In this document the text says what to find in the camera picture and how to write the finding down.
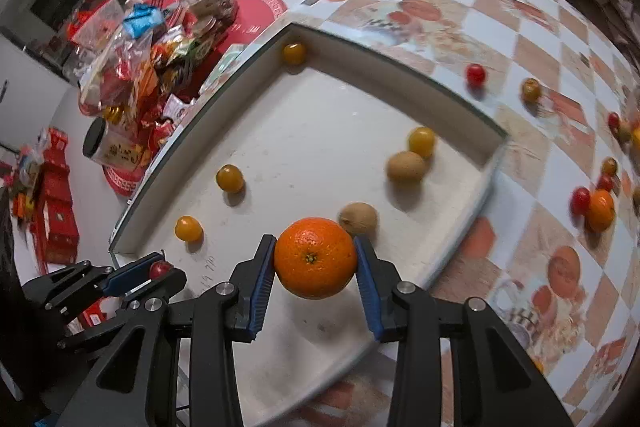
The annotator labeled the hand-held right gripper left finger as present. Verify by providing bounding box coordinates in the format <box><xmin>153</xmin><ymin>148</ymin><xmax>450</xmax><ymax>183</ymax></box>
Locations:
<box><xmin>52</xmin><ymin>234</ymin><xmax>278</xmax><ymax>427</ymax></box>

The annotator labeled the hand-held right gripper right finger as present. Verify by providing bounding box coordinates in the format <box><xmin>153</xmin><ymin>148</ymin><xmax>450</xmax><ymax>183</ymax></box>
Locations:
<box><xmin>352</xmin><ymin>237</ymin><xmax>576</xmax><ymax>427</ymax></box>

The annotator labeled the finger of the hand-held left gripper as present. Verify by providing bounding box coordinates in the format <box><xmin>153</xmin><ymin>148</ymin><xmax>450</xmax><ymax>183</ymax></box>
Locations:
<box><xmin>59</xmin><ymin>268</ymin><xmax>187</xmax><ymax>353</ymax></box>
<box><xmin>22</xmin><ymin>251</ymin><xmax>166</xmax><ymax>315</ymax></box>

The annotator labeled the white shallow tray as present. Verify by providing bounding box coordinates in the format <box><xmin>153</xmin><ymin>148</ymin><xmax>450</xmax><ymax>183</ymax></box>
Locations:
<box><xmin>108</xmin><ymin>23</ymin><xmax>510</xmax><ymax>427</ymax></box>

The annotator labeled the red flat packet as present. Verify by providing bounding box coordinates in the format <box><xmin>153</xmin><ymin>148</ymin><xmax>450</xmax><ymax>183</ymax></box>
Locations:
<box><xmin>79</xmin><ymin>297</ymin><xmax>123</xmax><ymax>329</ymax></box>

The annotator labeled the yellow cherry tomato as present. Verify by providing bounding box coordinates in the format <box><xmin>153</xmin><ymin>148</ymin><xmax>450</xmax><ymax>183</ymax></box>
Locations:
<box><xmin>407</xmin><ymin>126</ymin><xmax>437</xmax><ymax>159</ymax></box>
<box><xmin>282</xmin><ymin>42</ymin><xmax>307</xmax><ymax>66</ymax></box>
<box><xmin>174</xmin><ymin>215</ymin><xmax>204</xmax><ymax>243</ymax></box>
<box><xmin>216</xmin><ymin>164</ymin><xmax>246</xmax><ymax>194</ymax></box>

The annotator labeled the red gift box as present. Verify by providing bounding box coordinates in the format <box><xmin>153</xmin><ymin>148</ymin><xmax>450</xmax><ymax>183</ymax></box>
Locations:
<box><xmin>27</xmin><ymin>127</ymin><xmax>81</xmax><ymax>264</ymax></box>

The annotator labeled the jar with black lid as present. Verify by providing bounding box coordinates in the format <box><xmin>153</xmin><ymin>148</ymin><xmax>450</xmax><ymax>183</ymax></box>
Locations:
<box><xmin>82</xmin><ymin>119</ymin><xmax>151</xmax><ymax>168</ymax></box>

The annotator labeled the pile of snack packets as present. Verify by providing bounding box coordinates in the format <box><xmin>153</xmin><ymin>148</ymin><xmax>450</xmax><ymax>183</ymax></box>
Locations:
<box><xmin>75</xmin><ymin>0</ymin><xmax>241</xmax><ymax>148</ymax></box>

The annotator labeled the green-brown round fruit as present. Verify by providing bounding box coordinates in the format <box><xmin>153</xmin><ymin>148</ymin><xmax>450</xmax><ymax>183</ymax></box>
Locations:
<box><xmin>521</xmin><ymin>78</ymin><xmax>543</xmax><ymax>104</ymax></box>

